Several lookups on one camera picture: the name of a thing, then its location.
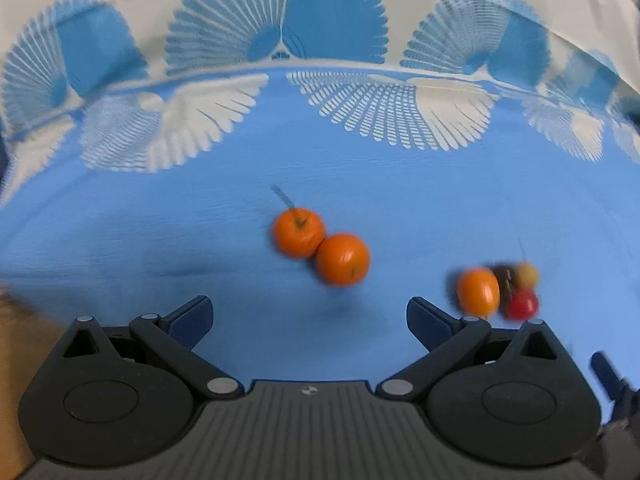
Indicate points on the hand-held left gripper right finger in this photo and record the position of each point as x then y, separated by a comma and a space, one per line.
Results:
427, 320

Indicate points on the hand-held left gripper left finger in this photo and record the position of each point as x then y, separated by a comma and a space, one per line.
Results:
192, 320

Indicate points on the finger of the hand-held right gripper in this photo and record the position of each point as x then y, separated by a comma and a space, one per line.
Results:
605, 372

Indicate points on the oval orange fruit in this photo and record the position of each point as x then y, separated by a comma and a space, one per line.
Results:
477, 290

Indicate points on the dark cherry with stem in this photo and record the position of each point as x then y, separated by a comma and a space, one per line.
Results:
504, 277

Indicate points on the small red tomato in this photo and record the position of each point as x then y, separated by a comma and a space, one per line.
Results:
521, 305

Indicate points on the small yellow fruit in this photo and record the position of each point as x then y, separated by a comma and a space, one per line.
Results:
527, 276

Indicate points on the small orange with stem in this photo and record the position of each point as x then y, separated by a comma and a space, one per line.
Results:
298, 234

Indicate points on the brown cardboard box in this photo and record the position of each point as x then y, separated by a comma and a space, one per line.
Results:
15, 385

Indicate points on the blue fan-print sheet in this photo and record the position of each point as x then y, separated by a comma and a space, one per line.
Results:
200, 240

